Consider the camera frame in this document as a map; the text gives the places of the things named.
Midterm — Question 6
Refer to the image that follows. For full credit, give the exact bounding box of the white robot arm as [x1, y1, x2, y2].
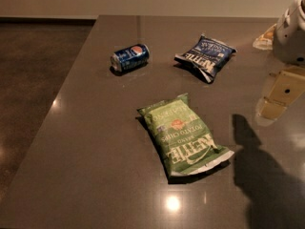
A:
[253, 0, 305, 66]

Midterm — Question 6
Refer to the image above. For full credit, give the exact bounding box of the green jalapeno chip bag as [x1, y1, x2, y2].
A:
[137, 94, 234, 177]

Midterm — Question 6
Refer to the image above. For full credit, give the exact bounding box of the blue Kettle chip bag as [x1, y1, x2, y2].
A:
[174, 33, 236, 84]

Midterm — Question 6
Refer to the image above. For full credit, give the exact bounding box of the blue Pepsi soda can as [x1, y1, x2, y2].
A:
[111, 44, 150, 73]

